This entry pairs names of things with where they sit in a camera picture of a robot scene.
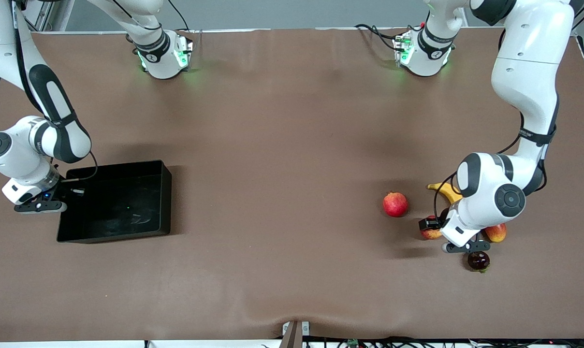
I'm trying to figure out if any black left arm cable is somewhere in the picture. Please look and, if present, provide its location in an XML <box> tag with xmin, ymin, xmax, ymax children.
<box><xmin>433</xmin><ymin>94</ymin><xmax>561</xmax><ymax>223</ymax></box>

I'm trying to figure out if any yellow banana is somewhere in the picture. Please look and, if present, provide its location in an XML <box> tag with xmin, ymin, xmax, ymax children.
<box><xmin>427</xmin><ymin>182</ymin><xmax>463</xmax><ymax>205</ymax></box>

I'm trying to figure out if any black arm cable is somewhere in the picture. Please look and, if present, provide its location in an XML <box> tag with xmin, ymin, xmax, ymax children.
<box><xmin>433</xmin><ymin>94</ymin><xmax>561</xmax><ymax>223</ymax></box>
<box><xmin>12</xmin><ymin>0</ymin><xmax>99</xmax><ymax>183</ymax></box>

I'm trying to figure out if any dark purple mangosteen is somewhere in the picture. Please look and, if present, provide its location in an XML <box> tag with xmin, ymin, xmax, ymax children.
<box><xmin>467</xmin><ymin>250</ymin><xmax>491</xmax><ymax>274</ymax></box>

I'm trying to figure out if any metal table clamp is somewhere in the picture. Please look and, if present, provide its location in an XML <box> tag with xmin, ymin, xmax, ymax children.
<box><xmin>281</xmin><ymin>320</ymin><xmax>311</xmax><ymax>348</ymax></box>

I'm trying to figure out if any red yellow mango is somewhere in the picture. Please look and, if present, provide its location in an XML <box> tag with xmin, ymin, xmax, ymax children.
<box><xmin>484</xmin><ymin>223</ymin><xmax>507</xmax><ymax>243</ymax></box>

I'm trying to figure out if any black base cable bundle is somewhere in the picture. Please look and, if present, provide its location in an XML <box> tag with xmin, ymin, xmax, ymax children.
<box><xmin>354</xmin><ymin>23</ymin><xmax>411</xmax><ymax>49</ymax></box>

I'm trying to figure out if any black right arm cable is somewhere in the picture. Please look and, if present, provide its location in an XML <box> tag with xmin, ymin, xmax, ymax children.
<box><xmin>12</xmin><ymin>0</ymin><xmax>99</xmax><ymax>183</ymax></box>

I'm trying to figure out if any red pomegranate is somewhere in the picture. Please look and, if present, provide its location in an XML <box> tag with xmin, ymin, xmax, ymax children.
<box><xmin>382</xmin><ymin>191</ymin><xmax>409</xmax><ymax>218</ymax></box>

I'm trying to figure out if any black plastic box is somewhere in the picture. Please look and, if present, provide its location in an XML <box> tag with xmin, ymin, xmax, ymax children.
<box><xmin>57</xmin><ymin>160</ymin><xmax>172</xmax><ymax>244</ymax></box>

